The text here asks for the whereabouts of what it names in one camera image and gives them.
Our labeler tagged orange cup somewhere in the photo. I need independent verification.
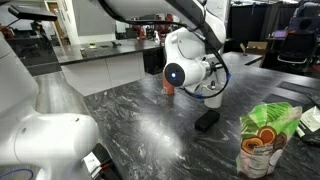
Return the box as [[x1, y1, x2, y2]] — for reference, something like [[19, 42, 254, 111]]
[[162, 77, 175, 95]]

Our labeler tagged cardboard box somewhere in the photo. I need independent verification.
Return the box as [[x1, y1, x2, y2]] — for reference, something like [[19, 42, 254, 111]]
[[240, 41, 268, 55]]

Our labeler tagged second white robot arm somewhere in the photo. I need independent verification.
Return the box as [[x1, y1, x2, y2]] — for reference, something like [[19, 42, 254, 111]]
[[0, 38, 98, 180]]

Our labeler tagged black rectangular block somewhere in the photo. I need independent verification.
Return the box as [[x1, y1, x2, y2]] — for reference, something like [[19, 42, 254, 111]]
[[194, 110, 220, 132]]

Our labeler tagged black office chair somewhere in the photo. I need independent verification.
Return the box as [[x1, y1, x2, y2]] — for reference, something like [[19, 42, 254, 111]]
[[277, 17, 319, 74]]

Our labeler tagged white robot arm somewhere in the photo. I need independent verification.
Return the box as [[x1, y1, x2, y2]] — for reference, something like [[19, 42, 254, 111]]
[[90, 0, 227, 108]]

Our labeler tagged white counter cabinet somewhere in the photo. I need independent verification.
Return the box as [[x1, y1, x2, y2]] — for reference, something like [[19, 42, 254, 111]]
[[54, 39, 165, 96]]

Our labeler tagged green snack bag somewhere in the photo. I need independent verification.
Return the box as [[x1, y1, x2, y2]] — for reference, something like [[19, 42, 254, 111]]
[[236, 102, 303, 179]]

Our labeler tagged white paper packet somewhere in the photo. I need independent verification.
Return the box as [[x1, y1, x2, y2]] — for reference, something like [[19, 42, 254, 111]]
[[297, 106, 320, 136]]

